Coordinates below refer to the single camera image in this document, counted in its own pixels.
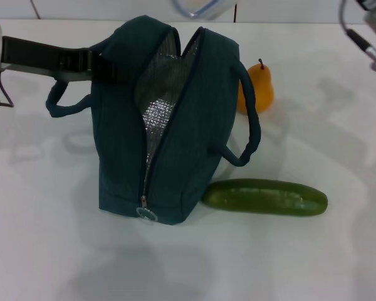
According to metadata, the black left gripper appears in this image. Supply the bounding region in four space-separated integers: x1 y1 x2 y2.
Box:
1 35 138 84

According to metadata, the dark teal insulated lunch bag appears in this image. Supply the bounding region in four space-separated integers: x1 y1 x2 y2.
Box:
44 15 263 226

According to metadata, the clear plastic blue-rimmed food container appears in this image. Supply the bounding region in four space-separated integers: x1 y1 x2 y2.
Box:
170 0 239 21

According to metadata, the orange yellow pear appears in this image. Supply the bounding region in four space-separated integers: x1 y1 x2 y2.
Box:
236 58 275 115

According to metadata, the green cucumber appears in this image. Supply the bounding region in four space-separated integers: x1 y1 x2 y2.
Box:
202 178 328 217

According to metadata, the left arm grey cable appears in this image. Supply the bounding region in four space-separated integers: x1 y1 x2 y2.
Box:
0 69 15 109

